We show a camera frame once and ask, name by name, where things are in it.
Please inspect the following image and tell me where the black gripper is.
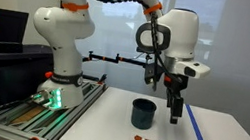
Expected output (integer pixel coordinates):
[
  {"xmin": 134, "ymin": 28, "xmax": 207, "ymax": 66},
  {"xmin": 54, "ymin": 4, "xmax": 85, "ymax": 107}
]
[{"xmin": 156, "ymin": 71, "xmax": 190, "ymax": 126}]

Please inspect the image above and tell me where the dark teal mug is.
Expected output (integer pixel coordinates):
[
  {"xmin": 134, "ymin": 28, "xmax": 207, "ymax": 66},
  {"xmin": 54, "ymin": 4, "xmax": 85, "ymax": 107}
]
[{"xmin": 128, "ymin": 97, "xmax": 158, "ymax": 132}]

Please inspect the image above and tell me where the blue tape strip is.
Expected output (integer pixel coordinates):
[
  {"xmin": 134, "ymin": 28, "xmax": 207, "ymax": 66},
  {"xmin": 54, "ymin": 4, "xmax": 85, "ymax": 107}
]
[{"xmin": 179, "ymin": 103, "xmax": 229, "ymax": 140}]

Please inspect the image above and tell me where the black storage bin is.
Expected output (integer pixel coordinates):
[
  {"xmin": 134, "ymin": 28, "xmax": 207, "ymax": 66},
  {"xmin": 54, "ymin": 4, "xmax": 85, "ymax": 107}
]
[{"xmin": 0, "ymin": 38, "xmax": 58, "ymax": 126}]

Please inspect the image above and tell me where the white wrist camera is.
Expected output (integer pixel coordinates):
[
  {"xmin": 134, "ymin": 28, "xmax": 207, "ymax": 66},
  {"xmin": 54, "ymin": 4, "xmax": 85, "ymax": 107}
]
[{"xmin": 174, "ymin": 58, "xmax": 212, "ymax": 81}]

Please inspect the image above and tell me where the black camera on mount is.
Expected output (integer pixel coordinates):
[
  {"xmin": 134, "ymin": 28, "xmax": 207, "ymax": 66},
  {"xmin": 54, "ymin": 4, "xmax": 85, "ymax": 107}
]
[{"xmin": 136, "ymin": 46, "xmax": 155, "ymax": 56}]

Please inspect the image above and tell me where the black articulated camera mount arm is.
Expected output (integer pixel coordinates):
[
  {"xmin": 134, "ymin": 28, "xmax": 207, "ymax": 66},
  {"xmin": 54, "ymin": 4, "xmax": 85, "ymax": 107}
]
[{"xmin": 82, "ymin": 47, "xmax": 150, "ymax": 73}]

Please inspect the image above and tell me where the orange velcro strap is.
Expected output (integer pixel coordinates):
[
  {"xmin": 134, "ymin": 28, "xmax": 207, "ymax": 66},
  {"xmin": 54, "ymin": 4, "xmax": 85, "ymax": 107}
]
[
  {"xmin": 142, "ymin": 0, "xmax": 164, "ymax": 18},
  {"xmin": 59, "ymin": 0, "xmax": 90, "ymax": 14}
]

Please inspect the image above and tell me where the aluminium extrusion base frame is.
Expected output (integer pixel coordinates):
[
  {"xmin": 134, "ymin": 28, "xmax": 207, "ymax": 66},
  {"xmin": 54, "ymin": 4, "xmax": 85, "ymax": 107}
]
[{"xmin": 0, "ymin": 64, "xmax": 109, "ymax": 140}]

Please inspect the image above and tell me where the black corrugated cable conduit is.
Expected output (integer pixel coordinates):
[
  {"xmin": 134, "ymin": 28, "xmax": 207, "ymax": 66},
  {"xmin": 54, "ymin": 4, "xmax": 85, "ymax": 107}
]
[{"xmin": 60, "ymin": 0, "xmax": 174, "ymax": 94}]

